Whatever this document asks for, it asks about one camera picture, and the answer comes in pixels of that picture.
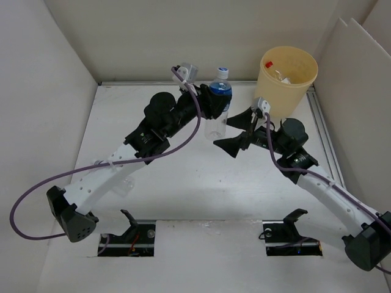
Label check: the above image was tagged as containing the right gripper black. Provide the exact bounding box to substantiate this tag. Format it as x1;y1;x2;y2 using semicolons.
213;105;288;157

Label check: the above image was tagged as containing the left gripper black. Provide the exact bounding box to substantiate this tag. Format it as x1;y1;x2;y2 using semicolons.
164;83;230;139

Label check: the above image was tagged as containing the blue label bottle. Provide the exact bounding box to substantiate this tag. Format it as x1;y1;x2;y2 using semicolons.
204;67;232;141
112;176;135;198

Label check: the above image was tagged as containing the red label plastic bottle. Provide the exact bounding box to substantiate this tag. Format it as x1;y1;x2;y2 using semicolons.
265;61;291;84

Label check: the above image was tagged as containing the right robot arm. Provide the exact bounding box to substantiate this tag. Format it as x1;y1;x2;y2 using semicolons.
214;109;390;272

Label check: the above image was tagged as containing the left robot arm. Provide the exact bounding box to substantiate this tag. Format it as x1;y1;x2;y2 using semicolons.
46;84;232;243

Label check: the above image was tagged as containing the yellow plastic bin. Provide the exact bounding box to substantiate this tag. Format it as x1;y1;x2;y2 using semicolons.
254;46;318;118

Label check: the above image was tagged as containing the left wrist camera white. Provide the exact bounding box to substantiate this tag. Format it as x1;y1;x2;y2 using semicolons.
172;62;199;90

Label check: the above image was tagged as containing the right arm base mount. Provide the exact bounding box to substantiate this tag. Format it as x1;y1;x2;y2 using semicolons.
258;220;323;257

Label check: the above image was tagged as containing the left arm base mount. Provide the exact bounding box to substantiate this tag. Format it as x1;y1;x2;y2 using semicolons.
97;220;156;258

